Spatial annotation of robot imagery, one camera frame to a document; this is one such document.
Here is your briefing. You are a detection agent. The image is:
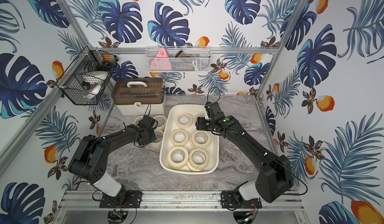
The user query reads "pink triangle ruler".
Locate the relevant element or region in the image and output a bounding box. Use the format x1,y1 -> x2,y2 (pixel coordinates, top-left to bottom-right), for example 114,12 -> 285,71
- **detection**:
149,48 -> 172,72

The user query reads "cream masking tape roll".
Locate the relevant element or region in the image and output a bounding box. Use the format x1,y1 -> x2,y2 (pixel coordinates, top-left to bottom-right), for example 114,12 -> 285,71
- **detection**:
134,115 -> 144,126
187,148 -> 209,172
167,146 -> 189,170
175,113 -> 193,130
191,131 -> 211,149
171,129 -> 189,147
154,115 -> 167,131
150,130 -> 164,149

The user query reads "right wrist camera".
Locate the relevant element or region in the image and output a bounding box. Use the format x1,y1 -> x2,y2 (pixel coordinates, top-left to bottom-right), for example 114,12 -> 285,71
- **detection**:
205,102 -> 225,120

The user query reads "white mesh wall basket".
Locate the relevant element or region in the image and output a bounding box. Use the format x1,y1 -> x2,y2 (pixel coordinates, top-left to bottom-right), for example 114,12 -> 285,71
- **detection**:
145,46 -> 212,73

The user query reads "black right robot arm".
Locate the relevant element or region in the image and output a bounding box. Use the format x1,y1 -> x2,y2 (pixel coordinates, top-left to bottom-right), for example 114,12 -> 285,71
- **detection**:
196,116 -> 294,203

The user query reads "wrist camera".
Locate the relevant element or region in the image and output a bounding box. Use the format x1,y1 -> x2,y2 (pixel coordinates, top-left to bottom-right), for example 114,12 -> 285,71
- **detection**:
138,116 -> 156,129
205,102 -> 225,120

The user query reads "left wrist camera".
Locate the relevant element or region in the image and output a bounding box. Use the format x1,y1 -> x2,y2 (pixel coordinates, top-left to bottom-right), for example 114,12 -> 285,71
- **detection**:
138,116 -> 156,129

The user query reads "black wire wall basket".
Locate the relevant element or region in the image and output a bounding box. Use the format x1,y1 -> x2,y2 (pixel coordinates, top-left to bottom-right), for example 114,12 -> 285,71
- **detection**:
56,46 -> 119,106

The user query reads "white plastic storage tray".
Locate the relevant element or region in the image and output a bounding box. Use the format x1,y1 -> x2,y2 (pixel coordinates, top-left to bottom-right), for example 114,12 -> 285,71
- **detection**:
160,104 -> 219,175

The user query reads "white round item in basket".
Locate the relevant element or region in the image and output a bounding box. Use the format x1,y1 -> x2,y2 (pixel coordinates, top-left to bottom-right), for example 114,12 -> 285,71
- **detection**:
81,71 -> 108,96

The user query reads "brown lidded white toolbox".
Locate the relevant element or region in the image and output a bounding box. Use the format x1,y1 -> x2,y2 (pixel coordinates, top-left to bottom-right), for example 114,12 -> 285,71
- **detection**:
112,78 -> 166,116

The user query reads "metal bolt on table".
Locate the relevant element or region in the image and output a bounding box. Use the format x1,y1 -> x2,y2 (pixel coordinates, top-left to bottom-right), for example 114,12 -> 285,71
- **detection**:
112,165 -> 118,177

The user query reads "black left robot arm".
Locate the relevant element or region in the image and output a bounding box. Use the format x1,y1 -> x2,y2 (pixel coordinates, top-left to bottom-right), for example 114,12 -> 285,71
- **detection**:
68,125 -> 156,198

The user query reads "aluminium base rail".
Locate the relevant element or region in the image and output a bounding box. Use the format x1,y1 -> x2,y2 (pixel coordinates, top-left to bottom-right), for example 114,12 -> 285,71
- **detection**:
59,191 -> 304,212

